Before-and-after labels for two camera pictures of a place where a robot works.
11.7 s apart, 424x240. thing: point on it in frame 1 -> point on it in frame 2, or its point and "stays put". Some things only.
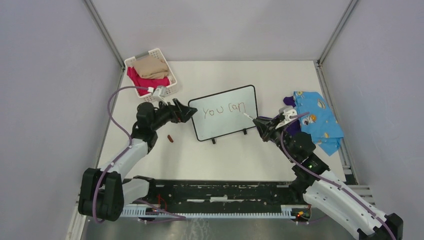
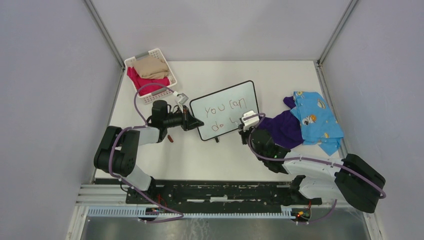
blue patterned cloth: x=321 y=123 stays put
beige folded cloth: x=149 y=67 stays put
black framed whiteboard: x=222 y=114 stays put
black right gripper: x=263 y=126 -> x=243 y=133
